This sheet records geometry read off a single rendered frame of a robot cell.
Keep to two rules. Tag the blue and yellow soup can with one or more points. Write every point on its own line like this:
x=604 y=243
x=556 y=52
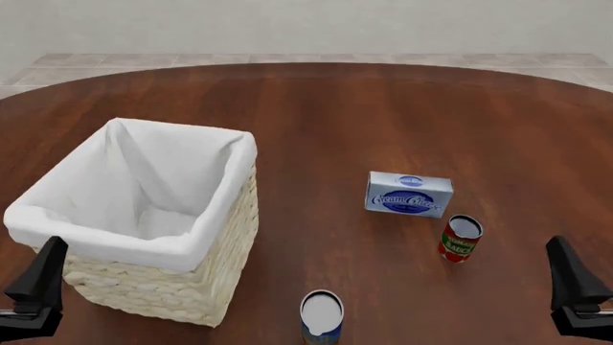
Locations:
x=322 y=320

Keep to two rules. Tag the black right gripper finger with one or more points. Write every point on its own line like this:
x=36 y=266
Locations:
x=572 y=276

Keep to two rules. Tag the white lined wicker basket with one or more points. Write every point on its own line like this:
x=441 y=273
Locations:
x=143 y=187

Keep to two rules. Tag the blue cream cheese box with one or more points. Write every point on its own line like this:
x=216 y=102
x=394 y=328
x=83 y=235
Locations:
x=407 y=196

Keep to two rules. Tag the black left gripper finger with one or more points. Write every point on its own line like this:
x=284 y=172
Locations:
x=40 y=275

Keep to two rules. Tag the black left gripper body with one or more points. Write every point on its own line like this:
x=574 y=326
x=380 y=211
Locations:
x=29 y=321

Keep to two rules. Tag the red tomato sauce can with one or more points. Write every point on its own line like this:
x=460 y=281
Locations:
x=460 y=240

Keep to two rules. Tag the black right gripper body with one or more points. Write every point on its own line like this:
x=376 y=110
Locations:
x=582 y=321

